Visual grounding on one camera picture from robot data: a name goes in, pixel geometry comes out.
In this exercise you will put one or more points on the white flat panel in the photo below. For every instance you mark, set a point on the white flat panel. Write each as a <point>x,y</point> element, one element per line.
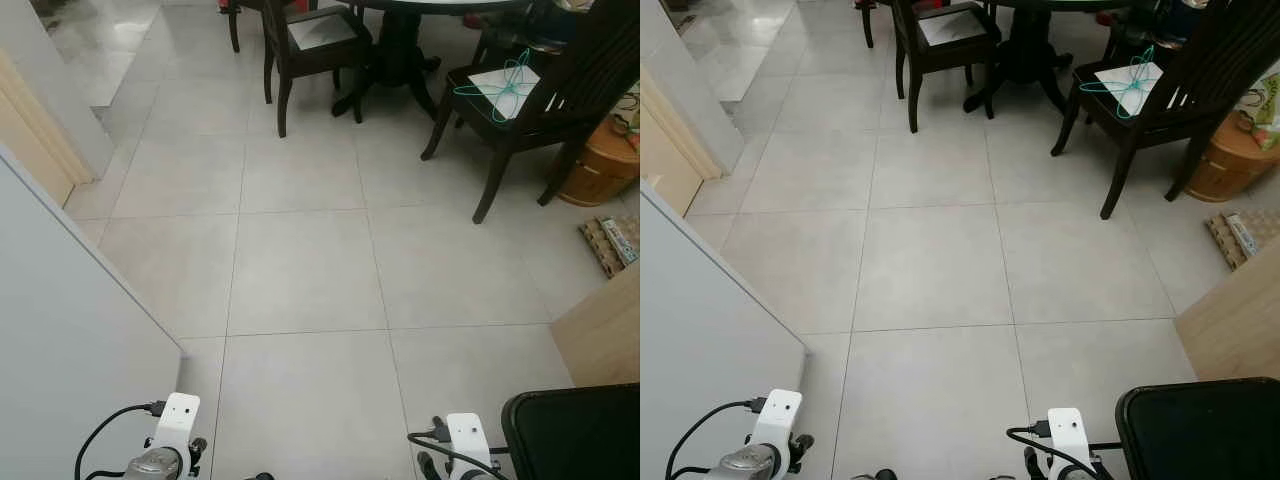
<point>700,370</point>
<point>60,350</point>

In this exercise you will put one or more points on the white seat pad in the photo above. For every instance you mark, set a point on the white seat pad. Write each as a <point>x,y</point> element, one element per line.
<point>526,76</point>
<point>950,28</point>
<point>322,32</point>
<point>1150,72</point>

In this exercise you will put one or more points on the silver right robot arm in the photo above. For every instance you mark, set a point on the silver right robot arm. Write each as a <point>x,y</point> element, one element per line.
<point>478,476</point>
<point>1078,473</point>

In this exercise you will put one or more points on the light wooden door frame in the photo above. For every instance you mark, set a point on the light wooden door frame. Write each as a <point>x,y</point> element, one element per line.
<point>675,150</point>
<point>30,130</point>

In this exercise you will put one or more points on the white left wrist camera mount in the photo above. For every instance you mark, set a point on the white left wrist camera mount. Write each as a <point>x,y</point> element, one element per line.
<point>178,420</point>
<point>780,418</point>

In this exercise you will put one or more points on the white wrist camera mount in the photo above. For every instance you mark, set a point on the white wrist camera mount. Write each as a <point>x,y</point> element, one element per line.
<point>468,440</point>
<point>178,420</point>
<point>1070,435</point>
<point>780,418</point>

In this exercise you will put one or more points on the round wooden barrel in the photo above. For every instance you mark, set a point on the round wooden barrel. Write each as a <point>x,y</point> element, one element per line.
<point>600,165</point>
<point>1230,160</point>

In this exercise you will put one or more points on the green printed bag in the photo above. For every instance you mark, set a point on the green printed bag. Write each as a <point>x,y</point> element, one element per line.
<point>1265,105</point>
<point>630,115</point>

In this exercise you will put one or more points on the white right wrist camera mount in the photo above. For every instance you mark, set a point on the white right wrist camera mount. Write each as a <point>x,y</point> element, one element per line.
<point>1070,435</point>
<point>468,440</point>

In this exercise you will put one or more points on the dark round pedestal table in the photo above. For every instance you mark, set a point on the dark round pedestal table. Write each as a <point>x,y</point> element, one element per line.
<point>400,50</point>
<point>1025,45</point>

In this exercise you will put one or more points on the cardboard egg tray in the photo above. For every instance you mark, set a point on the cardboard egg tray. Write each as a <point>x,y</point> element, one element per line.
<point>600,245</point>
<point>1235,240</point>

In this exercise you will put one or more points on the dark wooden chair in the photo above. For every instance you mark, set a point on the dark wooden chair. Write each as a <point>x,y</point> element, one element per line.
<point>866,25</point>
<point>1215,50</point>
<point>234,25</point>
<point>945,58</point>
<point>320,62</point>
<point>590,60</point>

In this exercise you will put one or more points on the light wooden board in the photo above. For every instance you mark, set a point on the light wooden board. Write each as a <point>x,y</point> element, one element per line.
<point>605,335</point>
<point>1235,320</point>

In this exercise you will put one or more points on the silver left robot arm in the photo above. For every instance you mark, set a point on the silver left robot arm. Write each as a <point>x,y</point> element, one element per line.
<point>745,466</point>
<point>155,466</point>

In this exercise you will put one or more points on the black rounded box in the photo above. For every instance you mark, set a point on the black rounded box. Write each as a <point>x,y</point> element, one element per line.
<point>1200,435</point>
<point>580,440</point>

